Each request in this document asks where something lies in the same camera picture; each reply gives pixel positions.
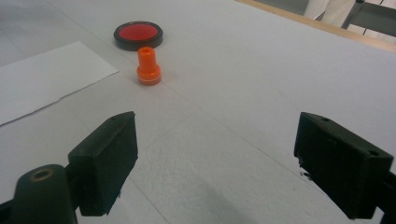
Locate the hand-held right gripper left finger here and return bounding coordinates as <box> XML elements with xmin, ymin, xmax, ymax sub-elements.
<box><xmin>67</xmin><ymin>111</ymin><xmax>139</xmax><ymax>217</ymax></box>

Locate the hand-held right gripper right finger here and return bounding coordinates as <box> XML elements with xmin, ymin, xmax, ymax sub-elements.
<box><xmin>293</xmin><ymin>111</ymin><xmax>394</xmax><ymax>220</ymax></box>

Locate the orange stamp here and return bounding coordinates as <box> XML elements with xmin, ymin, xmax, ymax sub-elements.
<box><xmin>135</xmin><ymin>46</ymin><xmax>163</xmax><ymax>87</ymax></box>

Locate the round red ink pad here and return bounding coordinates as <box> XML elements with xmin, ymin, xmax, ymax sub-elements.
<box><xmin>113</xmin><ymin>21</ymin><xmax>164</xmax><ymax>52</ymax></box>

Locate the white paper sheet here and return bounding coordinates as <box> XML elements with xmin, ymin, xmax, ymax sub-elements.
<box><xmin>0</xmin><ymin>41</ymin><xmax>120</xmax><ymax>127</ymax></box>

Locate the large white table cover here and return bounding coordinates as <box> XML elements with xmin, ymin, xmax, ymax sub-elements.
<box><xmin>0</xmin><ymin>0</ymin><xmax>396</xmax><ymax>224</ymax></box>

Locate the wooden table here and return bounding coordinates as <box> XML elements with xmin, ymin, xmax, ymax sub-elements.
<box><xmin>235</xmin><ymin>0</ymin><xmax>396</xmax><ymax>53</ymax></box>

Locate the dark metal bar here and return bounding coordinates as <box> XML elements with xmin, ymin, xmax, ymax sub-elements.
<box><xmin>341</xmin><ymin>0</ymin><xmax>396</xmax><ymax>37</ymax></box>

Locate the white desk frame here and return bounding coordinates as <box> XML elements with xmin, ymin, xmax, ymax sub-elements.
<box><xmin>303</xmin><ymin>0</ymin><xmax>357</xmax><ymax>28</ymax></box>

